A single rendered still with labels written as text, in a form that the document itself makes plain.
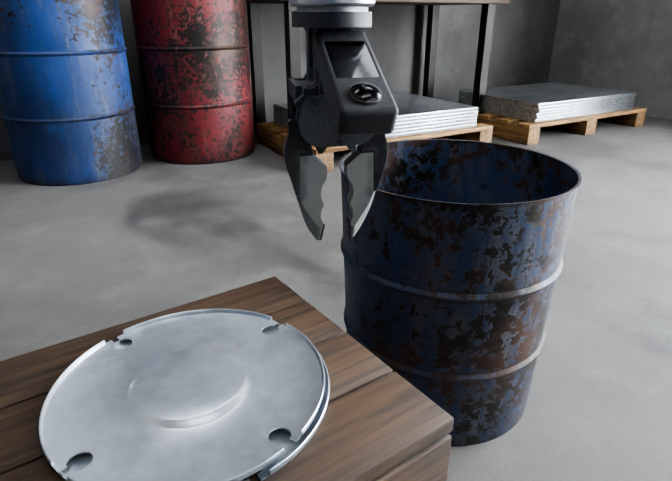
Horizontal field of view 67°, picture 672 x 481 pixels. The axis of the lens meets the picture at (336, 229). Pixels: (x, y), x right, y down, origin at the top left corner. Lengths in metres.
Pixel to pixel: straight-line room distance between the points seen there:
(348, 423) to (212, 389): 0.15
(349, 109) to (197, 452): 0.34
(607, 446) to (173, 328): 0.81
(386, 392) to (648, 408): 0.76
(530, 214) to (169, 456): 0.57
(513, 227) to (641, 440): 0.54
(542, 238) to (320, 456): 0.50
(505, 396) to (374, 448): 0.51
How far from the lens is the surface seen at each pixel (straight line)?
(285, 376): 0.59
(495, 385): 0.97
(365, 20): 0.47
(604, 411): 1.20
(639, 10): 4.84
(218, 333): 0.67
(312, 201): 0.49
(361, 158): 0.48
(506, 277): 0.83
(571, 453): 1.09
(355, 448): 0.53
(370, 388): 0.59
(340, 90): 0.40
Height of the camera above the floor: 0.73
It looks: 23 degrees down
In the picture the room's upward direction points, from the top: straight up
